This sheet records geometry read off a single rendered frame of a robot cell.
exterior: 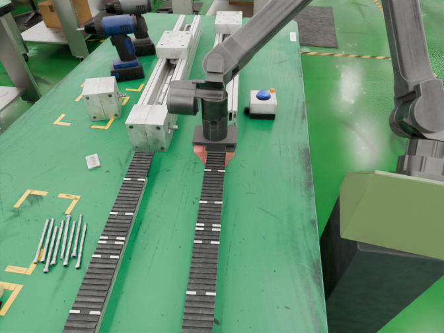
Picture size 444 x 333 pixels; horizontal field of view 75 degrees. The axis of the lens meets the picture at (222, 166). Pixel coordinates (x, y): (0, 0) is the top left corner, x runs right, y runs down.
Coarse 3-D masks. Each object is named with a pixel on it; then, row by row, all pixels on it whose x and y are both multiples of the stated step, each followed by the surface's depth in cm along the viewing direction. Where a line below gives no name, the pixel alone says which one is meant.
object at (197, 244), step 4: (196, 240) 58; (200, 240) 58; (204, 240) 58; (208, 240) 58; (196, 244) 57; (200, 244) 57; (204, 244) 57; (208, 244) 57; (212, 244) 57; (216, 244) 57; (196, 248) 57; (200, 248) 57; (204, 248) 57; (208, 248) 57; (212, 248) 57; (216, 248) 56
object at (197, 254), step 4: (192, 252) 56; (196, 252) 56; (200, 252) 56; (204, 252) 56; (208, 252) 56; (212, 252) 56; (216, 252) 56; (192, 256) 55; (196, 256) 55; (200, 256) 55; (204, 256) 55; (208, 256) 55; (212, 256) 55; (216, 256) 55
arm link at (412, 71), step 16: (384, 0) 60; (400, 0) 57; (416, 0) 57; (384, 16) 61; (400, 16) 57; (416, 16) 57; (400, 32) 57; (416, 32) 57; (400, 48) 57; (416, 48) 57; (400, 64) 58; (416, 64) 56; (400, 80) 58; (416, 80) 56; (432, 80) 54; (400, 96) 61; (416, 96) 55; (432, 96) 53; (416, 112) 54; (432, 112) 53; (432, 128) 53
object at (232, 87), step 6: (216, 36) 120; (222, 36) 121; (216, 42) 116; (234, 78) 95; (228, 84) 100; (234, 84) 92; (228, 90) 97; (234, 90) 89; (228, 96) 94; (234, 96) 87; (228, 102) 85; (234, 102) 84; (228, 108) 82; (234, 108) 82; (228, 114) 83; (234, 114) 85; (228, 120) 84; (234, 120) 84
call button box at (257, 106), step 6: (252, 96) 91; (270, 96) 91; (252, 102) 89; (258, 102) 89; (264, 102) 89; (270, 102) 89; (276, 102) 89; (246, 108) 94; (252, 108) 90; (258, 108) 90; (264, 108) 90; (270, 108) 90; (252, 114) 92; (258, 114) 92; (264, 114) 91; (270, 114) 91
